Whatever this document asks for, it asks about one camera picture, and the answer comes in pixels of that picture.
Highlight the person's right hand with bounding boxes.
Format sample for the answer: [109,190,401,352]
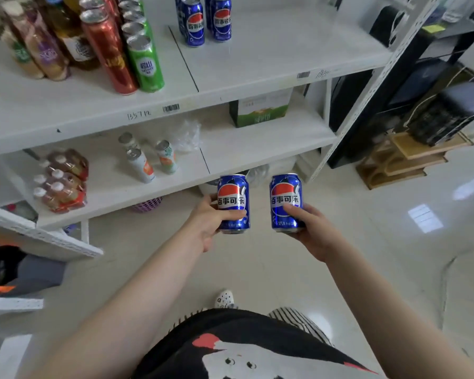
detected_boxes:
[283,203,343,263]

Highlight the person's left hand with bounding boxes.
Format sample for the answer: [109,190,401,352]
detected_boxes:
[181,193,248,253]

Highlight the person's left forearm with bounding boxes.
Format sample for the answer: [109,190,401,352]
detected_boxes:
[24,227,211,379]

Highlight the person's right forearm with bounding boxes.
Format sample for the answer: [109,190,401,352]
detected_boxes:
[323,241,474,379]

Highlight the clear plastic bottle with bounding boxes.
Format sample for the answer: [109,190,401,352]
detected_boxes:
[246,165,270,187]

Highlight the white dotted shoe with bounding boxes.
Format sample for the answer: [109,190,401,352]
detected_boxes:
[214,290,238,310]

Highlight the purple plastic basket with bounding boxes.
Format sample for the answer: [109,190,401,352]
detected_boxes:
[132,197,164,214]

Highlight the clear plastic bag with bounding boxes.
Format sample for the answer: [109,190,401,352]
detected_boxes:
[169,120,202,153]

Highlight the green and white carton box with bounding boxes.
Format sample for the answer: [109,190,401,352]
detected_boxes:
[229,88,294,128]

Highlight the striped trousers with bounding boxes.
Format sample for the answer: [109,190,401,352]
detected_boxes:
[268,306,335,348]

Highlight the wooden rack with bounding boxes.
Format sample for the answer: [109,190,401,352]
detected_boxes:
[356,132,474,191]

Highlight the black cabinet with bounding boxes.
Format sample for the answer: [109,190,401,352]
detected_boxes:
[327,6,474,169]

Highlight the black printed shirt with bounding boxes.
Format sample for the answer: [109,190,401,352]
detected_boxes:
[131,308,380,379]

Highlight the white metal shelving unit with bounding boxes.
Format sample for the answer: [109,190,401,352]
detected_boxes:
[0,0,445,259]

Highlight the shrink-wrapped pack of brown bottles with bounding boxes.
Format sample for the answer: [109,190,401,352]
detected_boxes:
[33,148,90,214]

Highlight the tall red drink can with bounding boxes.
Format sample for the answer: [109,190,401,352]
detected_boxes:
[78,0,121,25]
[80,9,138,95]

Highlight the black and orange bag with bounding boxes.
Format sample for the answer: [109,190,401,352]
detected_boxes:
[0,246,66,299]

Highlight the brown tea bottle white label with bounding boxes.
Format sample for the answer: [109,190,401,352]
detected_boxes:
[39,0,102,71]

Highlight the purple label tea bottle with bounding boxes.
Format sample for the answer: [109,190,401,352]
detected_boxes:
[1,0,71,82]

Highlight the green label tea bottle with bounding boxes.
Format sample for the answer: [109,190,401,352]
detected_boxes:
[0,23,45,79]

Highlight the black wire basket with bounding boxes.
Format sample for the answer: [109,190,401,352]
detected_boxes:
[408,82,474,147]

